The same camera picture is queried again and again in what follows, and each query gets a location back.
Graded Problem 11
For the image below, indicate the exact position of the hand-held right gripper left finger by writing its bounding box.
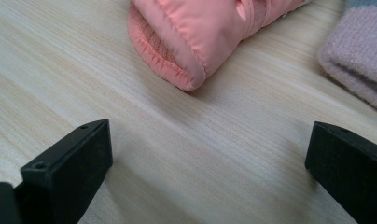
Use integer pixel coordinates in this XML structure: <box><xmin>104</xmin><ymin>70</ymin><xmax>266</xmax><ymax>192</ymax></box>
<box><xmin>13</xmin><ymin>119</ymin><xmax>114</xmax><ymax>224</ymax></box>

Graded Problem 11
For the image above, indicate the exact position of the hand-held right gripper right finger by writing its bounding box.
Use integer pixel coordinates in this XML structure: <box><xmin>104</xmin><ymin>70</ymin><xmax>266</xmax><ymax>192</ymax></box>
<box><xmin>304</xmin><ymin>120</ymin><xmax>377</xmax><ymax>224</ymax></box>

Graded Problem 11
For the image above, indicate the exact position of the green and pink knit glove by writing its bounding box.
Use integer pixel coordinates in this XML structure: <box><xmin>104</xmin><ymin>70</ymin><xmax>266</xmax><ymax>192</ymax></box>
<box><xmin>317</xmin><ymin>0</ymin><xmax>377</xmax><ymax>114</ymax></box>

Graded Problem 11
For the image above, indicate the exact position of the pink padded ski glove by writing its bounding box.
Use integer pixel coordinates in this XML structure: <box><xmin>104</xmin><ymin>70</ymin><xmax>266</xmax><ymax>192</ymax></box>
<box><xmin>126</xmin><ymin>0</ymin><xmax>312</xmax><ymax>92</ymax></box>

